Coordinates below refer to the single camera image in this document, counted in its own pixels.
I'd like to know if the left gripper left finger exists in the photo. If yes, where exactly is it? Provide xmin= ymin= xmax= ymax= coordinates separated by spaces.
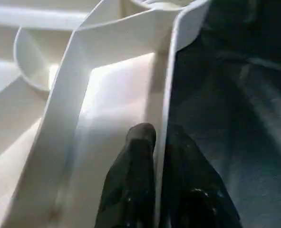
xmin=95 ymin=123 xmax=157 ymax=228

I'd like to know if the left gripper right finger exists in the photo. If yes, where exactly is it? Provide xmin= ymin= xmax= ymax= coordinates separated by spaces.
xmin=159 ymin=124 xmax=243 ymax=228

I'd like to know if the white plastic table top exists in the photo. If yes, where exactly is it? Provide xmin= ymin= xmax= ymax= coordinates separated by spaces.
xmin=0 ymin=0 xmax=212 ymax=228

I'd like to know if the black work mat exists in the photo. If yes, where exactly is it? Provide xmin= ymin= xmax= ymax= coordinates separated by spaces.
xmin=157 ymin=0 xmax=281 ymax=228

